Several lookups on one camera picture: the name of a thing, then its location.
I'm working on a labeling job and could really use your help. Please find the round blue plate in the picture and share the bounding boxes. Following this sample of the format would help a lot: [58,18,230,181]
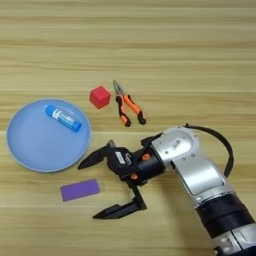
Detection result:
[6,98,93,173]

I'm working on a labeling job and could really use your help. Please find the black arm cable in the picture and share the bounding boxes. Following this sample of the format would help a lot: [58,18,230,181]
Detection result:
[184,123,235,178]

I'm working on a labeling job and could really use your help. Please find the black box with white label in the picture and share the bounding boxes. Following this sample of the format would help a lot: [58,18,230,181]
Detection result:
[113,149,135,169]

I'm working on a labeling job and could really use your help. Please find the orange and black pliers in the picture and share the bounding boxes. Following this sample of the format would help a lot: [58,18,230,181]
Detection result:
[112,79,148,128]

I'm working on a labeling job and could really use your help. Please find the purple rectangular block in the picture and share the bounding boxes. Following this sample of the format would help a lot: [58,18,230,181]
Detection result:
[59,178,101,203]

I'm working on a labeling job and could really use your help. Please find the blue glue stick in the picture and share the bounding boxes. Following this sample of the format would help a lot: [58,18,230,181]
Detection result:
[44,104,83,133]

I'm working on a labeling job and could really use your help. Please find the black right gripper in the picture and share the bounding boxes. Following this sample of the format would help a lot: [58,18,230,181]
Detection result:
[77,133,166,220]

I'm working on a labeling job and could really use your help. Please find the red cube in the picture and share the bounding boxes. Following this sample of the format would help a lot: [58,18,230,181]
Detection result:
[89,85,112,110]

